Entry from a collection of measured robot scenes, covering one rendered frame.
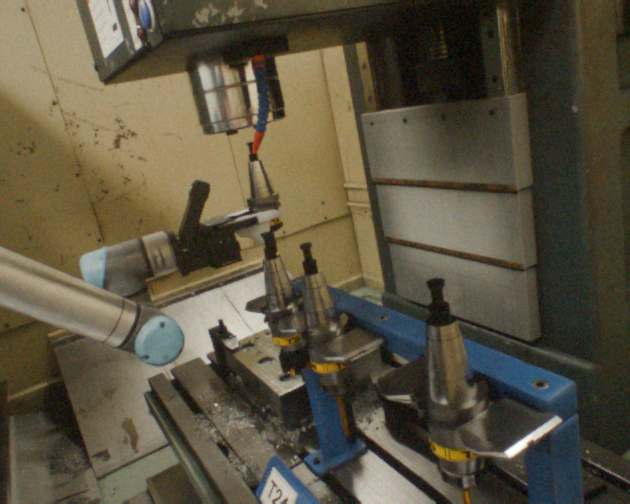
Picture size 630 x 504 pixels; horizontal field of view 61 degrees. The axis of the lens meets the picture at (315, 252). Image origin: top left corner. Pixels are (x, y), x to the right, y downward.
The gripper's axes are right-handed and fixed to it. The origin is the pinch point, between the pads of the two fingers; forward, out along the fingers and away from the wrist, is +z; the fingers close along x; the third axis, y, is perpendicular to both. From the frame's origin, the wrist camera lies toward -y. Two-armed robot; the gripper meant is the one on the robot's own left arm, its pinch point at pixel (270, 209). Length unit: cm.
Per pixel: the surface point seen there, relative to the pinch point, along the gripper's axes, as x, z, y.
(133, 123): -100, -13, -22
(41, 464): -56, -67, 63
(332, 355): 47.1, -10.0, 8.4
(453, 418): 65, -7, 8
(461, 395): 64, -5, 7
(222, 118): 6.1, -6.2, -18.5
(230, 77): 7.6, -3.5, -24.6
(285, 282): 31.2, -9.0, 4.1
